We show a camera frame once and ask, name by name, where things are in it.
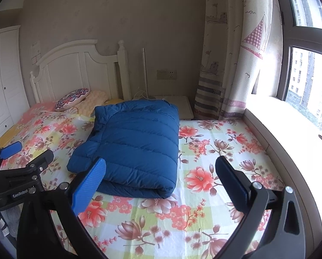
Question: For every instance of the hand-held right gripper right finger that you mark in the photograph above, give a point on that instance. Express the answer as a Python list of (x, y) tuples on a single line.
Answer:
[(231, 183)]

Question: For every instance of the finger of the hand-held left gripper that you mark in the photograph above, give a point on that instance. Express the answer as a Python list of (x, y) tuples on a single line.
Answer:
[(38, 160), (11, 149)]

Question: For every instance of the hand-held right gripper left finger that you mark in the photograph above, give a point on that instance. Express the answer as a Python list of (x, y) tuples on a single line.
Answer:
[(89, 186)]

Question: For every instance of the blue quilted jacket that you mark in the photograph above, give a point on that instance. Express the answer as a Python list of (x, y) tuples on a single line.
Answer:
[(131, 145)]

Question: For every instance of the yellow flowered bed sheet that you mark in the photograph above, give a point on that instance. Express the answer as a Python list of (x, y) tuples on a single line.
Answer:
[(7, 135)]

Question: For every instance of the floral quilt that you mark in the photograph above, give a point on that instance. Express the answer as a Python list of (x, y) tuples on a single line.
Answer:
[(204, 153)]

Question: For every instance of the pink pillow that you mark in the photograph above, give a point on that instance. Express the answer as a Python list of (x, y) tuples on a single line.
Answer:
[(38, 112)]

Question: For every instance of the white wardrobe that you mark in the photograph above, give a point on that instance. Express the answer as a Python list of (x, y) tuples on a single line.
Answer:
[(4, 86)]

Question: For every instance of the patterned round-print cushion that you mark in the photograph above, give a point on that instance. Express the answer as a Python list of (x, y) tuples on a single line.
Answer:
[(72, 99)]

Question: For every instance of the stone window sill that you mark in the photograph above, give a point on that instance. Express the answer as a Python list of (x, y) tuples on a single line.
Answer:
[(290, 129)]

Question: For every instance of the cream pillow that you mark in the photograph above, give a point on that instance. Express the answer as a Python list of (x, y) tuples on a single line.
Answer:
[(96, 99)]

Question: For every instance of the yellow pillow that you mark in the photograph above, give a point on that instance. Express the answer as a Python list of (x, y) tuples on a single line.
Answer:
[(113, 101)]

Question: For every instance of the white nightstand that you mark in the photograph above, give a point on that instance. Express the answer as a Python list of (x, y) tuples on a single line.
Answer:
[(184, 108)]

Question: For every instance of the white wooden headboard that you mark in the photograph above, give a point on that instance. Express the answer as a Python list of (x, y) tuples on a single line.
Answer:
[(77, 67)]

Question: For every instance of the white pole lamp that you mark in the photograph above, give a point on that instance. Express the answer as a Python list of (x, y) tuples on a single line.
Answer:
[(143, 72)]

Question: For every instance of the dark-framed window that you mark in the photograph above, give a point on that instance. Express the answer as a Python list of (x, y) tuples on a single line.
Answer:
[(309, 81)]

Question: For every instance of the printed curtain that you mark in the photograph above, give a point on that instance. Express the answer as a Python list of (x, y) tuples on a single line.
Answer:
[(225, 45)]

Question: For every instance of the wall switches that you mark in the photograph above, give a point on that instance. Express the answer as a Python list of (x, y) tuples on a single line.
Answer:
[(36, 60)]

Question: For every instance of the paper sheet on wall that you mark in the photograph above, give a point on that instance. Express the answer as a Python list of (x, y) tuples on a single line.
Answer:
[(35, 48)]

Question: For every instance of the wall outlet plate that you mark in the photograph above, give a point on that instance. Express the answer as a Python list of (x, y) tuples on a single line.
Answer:
[(166, 74)]

